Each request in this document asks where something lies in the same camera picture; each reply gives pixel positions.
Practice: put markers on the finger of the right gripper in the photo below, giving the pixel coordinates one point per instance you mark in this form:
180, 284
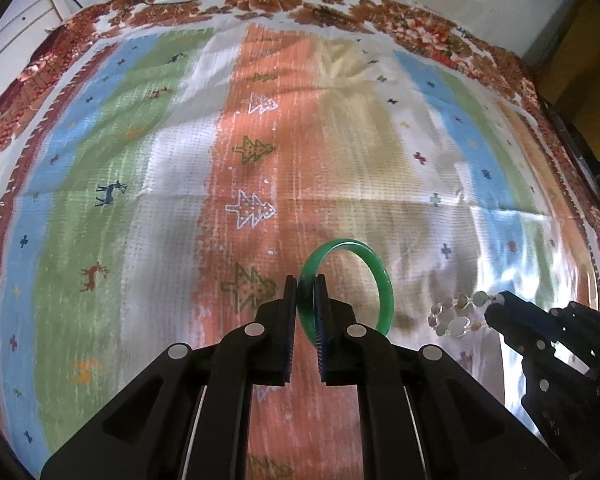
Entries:
525, 328
576, 325

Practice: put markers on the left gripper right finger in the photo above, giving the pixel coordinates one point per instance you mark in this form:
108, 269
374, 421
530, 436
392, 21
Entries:
422, 415

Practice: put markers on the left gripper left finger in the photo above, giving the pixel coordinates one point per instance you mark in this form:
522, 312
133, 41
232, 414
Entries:
186, 415

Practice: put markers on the green jade bangle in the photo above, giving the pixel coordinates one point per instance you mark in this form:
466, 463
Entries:
373, 262

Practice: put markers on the striped colourful mat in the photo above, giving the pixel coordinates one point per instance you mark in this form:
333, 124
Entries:
230, 185

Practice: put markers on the yellow hanging cloth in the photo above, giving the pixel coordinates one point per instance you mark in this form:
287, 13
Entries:
570, 79

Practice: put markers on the floral brown bedsheet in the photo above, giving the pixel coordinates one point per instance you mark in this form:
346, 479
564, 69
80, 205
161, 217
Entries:
330, 0

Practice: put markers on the white wooden headboard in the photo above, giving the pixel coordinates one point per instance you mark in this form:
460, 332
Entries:
22, 34

